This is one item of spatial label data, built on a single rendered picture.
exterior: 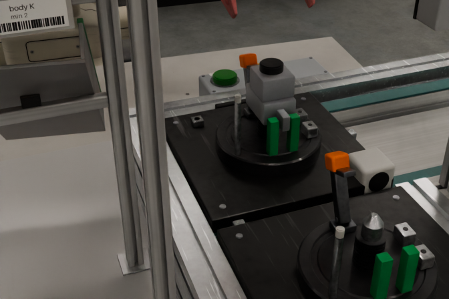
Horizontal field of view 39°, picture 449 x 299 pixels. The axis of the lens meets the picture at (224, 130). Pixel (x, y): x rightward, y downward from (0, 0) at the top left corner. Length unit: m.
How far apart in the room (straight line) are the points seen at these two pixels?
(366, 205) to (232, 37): 2.84
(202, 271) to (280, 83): 0.25
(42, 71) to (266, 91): 0.29
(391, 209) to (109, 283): 0.36
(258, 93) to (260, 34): 2.81
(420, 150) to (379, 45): 2.57
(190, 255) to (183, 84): 0.59
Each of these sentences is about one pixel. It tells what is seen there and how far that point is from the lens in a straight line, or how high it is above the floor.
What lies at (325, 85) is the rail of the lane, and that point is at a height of 0.96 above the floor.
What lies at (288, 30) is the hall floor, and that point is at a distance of 3.66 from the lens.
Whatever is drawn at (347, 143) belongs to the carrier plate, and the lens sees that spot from 0.88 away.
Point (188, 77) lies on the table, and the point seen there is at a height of 0.86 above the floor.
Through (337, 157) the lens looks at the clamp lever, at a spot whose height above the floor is 1.07.
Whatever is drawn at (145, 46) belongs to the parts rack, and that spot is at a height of 1.24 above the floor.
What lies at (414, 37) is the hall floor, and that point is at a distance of 3.69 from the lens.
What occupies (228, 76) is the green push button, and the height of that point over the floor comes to 0.97.
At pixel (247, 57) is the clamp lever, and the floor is 1.07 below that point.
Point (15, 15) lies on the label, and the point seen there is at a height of 1.28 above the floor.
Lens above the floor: 1.45
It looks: 32 degrees down
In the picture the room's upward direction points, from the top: straight up
